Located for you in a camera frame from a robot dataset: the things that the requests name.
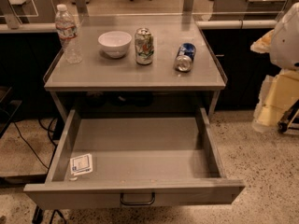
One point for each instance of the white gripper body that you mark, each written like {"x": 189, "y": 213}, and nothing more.
{"x": 286, "y": 41}

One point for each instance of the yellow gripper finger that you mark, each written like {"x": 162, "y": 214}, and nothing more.
{"x": 263, "y": 44}
{"x": 277, "y": 95}

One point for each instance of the blue pepsi can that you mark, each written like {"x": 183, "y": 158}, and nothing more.
{"x": 185, "y": 57}

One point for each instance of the green patterned soda can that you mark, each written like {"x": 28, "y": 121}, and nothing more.
{"x": 144, "y": 47}

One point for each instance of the grey metal counter cabinet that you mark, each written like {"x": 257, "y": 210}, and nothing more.
{"x": 98, "y": 72}

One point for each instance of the open grey top drawer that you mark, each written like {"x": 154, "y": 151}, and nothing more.
{"x": 174, "y": 157}

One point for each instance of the grey background table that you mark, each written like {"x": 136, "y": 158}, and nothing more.
{"x": 247, "y": 10}

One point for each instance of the white ceramic bowl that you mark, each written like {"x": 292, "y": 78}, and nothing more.
{"x": 114, "y": 44}

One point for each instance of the clear plastic water bottle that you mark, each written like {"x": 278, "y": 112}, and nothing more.
{"x": 67, "y": 31}

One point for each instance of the white tag sticker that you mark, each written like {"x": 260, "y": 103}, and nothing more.
{"x": 81, "y": 165}

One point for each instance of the white horizontal rail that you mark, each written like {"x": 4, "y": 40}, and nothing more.
{"x": 256, "y": 24}

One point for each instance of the black drawer handle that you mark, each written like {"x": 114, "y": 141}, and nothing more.
{"x": 137, "y": 199}

